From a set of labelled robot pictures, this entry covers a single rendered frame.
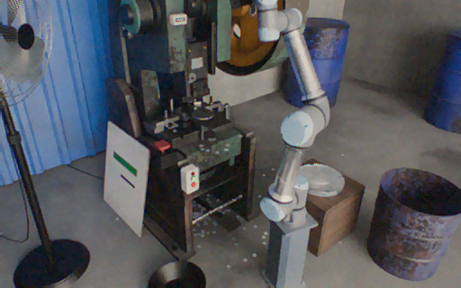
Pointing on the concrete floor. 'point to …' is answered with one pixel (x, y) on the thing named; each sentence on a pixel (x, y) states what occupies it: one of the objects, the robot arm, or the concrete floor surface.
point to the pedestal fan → (27, 46)
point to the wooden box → (332, 214)
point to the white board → (126, 176)
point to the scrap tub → (413, 222)
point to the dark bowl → (177, 275)
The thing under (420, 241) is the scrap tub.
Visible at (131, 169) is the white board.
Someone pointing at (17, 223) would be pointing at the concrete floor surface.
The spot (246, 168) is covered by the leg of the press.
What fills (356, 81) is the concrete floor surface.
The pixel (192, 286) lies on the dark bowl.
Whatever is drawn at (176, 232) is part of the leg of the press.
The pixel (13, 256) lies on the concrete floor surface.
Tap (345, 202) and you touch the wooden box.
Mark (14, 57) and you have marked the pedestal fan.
